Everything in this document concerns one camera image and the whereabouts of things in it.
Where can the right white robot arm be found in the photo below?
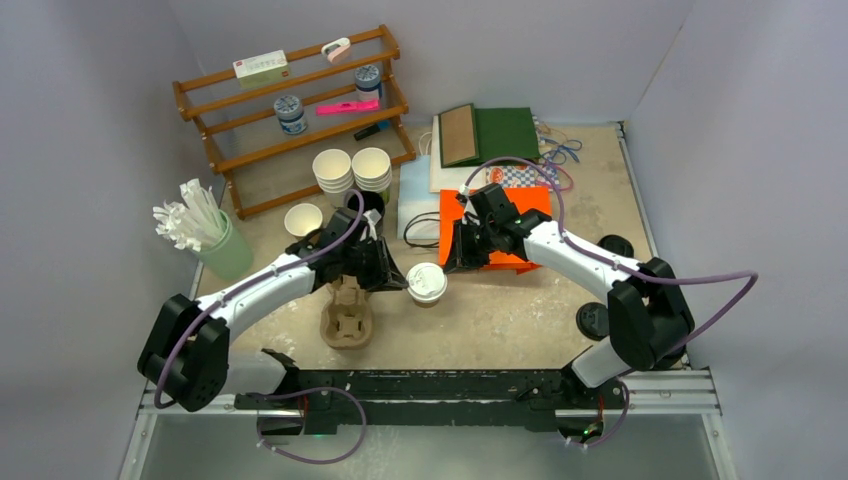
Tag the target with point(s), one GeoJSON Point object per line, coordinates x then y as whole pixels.
{"type": "Point", "coordinates": [648, 317]}

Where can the black blue marker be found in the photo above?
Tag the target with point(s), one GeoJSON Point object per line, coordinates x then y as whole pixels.
{"type": "Point", "coordinates": [372, 130]}

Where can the pink marker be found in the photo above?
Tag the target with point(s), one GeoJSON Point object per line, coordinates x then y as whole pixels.
{"type": "Point", "coordinates": [344, 108]}

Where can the blue white jar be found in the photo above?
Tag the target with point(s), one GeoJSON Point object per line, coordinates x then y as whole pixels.
{"type": "Point", "coordinates": [368, 83]}
{"type": "Point", "coordinates": [290, 114]}

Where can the pulp cup carrier tray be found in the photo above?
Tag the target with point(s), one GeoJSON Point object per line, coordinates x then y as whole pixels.
{"type": "Point", "coordinates": [347, 321]}

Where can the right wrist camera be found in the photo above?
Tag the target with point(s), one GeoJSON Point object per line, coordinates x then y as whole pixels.
{"type": "Point", "coordinates": [464, 196]}

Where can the white pink clip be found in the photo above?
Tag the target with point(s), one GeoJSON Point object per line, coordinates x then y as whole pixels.
{"type": "Point", "coordinates": [337, 51]}

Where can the white green box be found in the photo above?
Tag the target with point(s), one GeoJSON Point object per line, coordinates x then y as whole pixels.
{"type": "Point", "coordinates": [261, 70]}

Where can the left white cup stack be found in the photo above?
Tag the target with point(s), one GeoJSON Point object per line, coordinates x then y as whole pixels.
{"type": "Point", "coordinates": [332, 169]}

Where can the green straw holder cup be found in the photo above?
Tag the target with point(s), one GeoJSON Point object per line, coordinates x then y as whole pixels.
{"type": "Point", "coordinates": [231, 257]}

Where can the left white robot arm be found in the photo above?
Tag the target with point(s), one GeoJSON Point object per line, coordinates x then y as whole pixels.
{"type": "Point", "coordinates": [186, 355]}

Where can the white cup stack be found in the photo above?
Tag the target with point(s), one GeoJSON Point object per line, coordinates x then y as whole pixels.
{"type": "Point", "coordinates": [372, 171]}
{"type": "Point", "coordinates": [332, 169]}

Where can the blue white jar left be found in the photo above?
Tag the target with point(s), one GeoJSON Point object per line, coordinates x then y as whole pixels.
{"type": "Point", "coordinates": [290, 114]}

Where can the black lid stack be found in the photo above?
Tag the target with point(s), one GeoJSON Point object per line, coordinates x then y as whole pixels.
{"type": "Point", "coordinates": [670, 361]}

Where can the white cup lid picked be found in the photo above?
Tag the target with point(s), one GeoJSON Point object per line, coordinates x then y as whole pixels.
{"type": "Point", "coordinates": [426, 279]}

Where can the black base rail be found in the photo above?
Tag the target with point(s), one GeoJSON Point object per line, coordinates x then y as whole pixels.
{"type": "Point", "coordinates": [538, 400]}

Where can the green paper bag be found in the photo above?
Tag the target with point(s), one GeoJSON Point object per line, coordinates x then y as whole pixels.
{"type": "Point", "coordinates": [469, 136]}

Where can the black cup lid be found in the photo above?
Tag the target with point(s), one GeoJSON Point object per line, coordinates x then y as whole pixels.
{"type": "Point", "coordinates": [592, 321]}
{"type": "Point", "coordinates": [617, 245]}

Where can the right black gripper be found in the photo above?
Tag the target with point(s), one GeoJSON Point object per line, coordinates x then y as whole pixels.
{"type": "Point", "coordinates": [461, 257]}

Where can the right white cup stack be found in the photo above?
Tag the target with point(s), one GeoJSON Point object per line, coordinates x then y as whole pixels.
{"type": "Point", "coordinates": [372, 171]}

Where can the wooden shelf rack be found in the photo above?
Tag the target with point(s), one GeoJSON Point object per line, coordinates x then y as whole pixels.
{"type": "Point", "coordinates": [309, 107]}

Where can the brown paper cup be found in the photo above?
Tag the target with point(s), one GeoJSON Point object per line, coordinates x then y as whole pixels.
{"type": "Point", "coordinates": [426, 302]}
{"type": "Point", "coordinates": [302, 219]}

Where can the orange paper bag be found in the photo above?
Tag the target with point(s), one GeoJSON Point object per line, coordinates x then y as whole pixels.
{"type": "Point", "coordinates": [450, 210]}

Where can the blue checkered paper bag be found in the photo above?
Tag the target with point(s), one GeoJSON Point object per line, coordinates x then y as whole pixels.
{"type": "Point", "coordinates": [514, 176]}

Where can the black paper cup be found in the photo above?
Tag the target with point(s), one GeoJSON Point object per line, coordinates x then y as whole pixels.
{"type": "Point", "coordinates": [373, 200]}

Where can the blue white jar right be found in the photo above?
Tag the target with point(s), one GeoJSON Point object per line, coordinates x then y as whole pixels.
{"type": "Point", "coordinates": [368, 83]}

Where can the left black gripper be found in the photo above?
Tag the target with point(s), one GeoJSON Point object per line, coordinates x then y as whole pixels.
{"type": "Point", "coordinates": [390, 277]}

